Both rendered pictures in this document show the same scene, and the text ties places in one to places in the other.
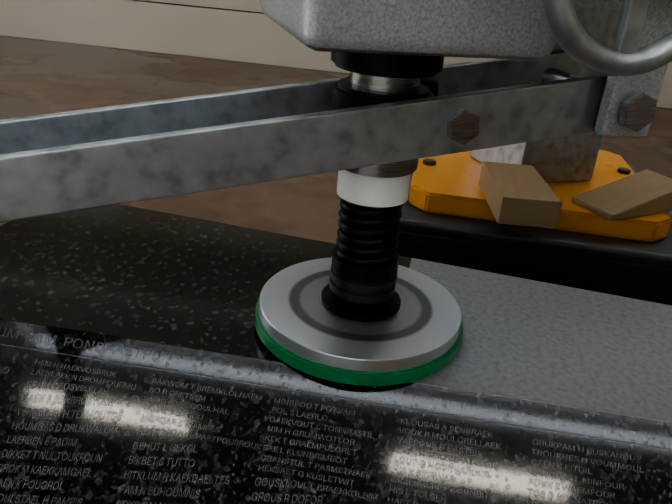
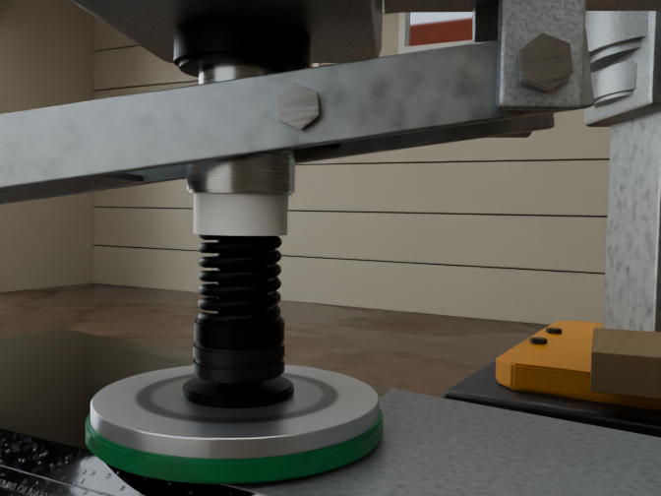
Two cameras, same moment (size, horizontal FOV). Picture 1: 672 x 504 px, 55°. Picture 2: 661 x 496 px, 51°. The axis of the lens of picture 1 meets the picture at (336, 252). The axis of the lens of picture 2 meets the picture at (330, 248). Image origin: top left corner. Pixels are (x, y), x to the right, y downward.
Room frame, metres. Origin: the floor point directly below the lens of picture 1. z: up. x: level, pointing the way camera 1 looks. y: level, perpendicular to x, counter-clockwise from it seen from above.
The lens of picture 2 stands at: (0.14, -0.29, 0.99)
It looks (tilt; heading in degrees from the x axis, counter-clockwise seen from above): 3 degrees down; 22
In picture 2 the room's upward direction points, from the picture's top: 1 degrees clockwise
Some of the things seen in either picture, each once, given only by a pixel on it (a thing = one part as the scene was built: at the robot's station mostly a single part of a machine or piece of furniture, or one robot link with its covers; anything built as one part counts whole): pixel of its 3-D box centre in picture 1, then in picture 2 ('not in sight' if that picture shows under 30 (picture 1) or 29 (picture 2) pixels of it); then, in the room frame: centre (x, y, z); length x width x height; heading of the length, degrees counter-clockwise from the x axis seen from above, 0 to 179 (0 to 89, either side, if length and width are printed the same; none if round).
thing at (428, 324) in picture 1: (360, 306); (238, 401); (0.60, -0.03, 0.85); 0.21 x 0.21 x 0.01
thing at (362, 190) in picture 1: (374, 176); (240, 211); (0.60, -0.03, 0.99); 0.07 x 0.07 x 0.04
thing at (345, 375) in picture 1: (359, 309); (238, 405); (0.60, -0.03, 0.85); 0.22 x 0.22 x 0.04
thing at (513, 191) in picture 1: (516, 192); (631, 359); (1.14, -0.32, 0.81); 0.20 x 0.10 x 0.05; 0
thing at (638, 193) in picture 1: (629, 193); not in sight; (1.19, -0.55, 0.80); 0.20 x 0.10 x 0.05; 120
